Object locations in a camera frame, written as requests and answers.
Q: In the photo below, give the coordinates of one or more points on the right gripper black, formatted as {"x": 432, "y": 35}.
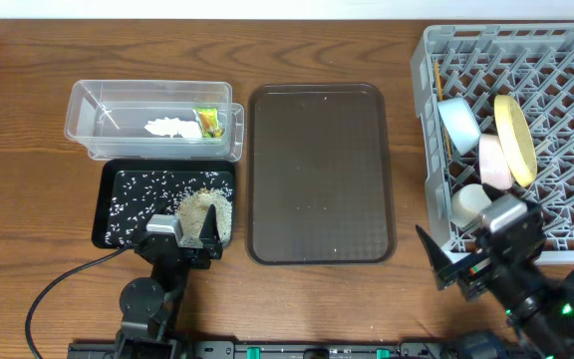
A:
{"x": 471, "y": 269}

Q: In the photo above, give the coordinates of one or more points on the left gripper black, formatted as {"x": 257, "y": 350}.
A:
{"x": 182, "y": 250}

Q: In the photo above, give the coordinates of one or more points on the white cup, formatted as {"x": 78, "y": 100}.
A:
{"x": 467, "y": 204}

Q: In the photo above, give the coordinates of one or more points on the leftover rice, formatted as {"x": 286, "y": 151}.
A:
{"x": 192, "y": 212}

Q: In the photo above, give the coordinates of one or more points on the white bowl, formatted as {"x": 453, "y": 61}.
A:
{"x": 493, "y": 167}

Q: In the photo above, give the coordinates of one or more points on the yellow plate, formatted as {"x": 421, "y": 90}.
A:
{"x": 515, "y": 139}

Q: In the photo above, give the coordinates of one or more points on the blue bowl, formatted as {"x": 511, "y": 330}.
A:
{"x": 460, "y": 123}

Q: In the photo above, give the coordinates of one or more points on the green snack wrapper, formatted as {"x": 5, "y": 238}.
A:
{"x": 208, "y": 121}

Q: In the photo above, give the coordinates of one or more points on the wooden chopstick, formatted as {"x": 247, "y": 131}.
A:
{"x": 440, "y": 98}

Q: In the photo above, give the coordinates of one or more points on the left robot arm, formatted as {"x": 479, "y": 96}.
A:
{"x": 150, "y": 305}

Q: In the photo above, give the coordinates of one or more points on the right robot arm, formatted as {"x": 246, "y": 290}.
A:
{"x": 538, "y": 308}

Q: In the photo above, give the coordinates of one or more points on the black food waste tray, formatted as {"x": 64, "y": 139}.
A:
{"x": 132, "y": 190}

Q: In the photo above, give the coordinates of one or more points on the grey dishwasher rack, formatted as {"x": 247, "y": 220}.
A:
{"x": 533, "y": 64}

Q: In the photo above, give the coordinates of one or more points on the dark brown serving tray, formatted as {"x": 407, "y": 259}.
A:
{"x": 319, "y": 173}

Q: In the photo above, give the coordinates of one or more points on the clear plastic bin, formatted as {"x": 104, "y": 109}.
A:
{"x": 108, "y": 117}

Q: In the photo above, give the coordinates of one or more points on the black rail at table edge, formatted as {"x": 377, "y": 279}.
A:
{"x": 231, "y": 350}

